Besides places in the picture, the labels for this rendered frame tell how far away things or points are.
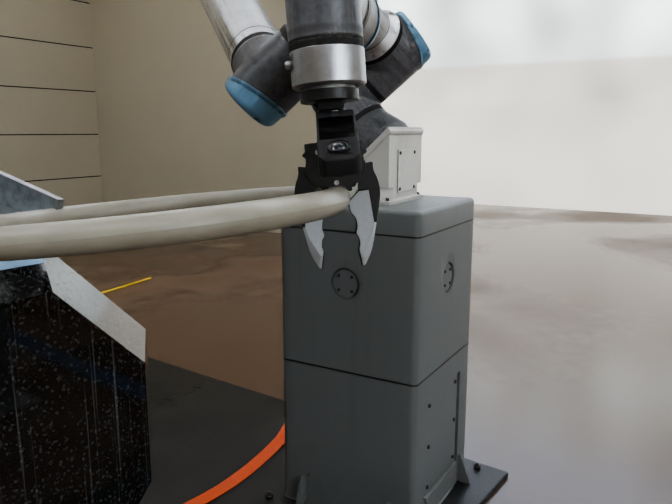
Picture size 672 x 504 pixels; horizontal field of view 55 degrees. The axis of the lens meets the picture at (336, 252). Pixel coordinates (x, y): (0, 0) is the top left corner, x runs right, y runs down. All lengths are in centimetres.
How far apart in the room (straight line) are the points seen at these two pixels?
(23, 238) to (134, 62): 737
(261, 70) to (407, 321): 83
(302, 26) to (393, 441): 116
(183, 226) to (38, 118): 739
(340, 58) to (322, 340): 105
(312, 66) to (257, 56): 18
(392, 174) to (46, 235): 118
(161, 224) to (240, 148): 633
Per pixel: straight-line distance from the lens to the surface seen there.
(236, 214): 58
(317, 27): 77
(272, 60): 91
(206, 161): 719
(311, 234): 77
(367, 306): 160
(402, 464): 171
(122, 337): 142
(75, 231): 57
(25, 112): 785
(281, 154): 657
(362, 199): 77
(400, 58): 171
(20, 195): 105
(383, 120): 170
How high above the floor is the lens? 103
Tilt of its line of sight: 11 degrees down
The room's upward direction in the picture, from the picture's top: straight up
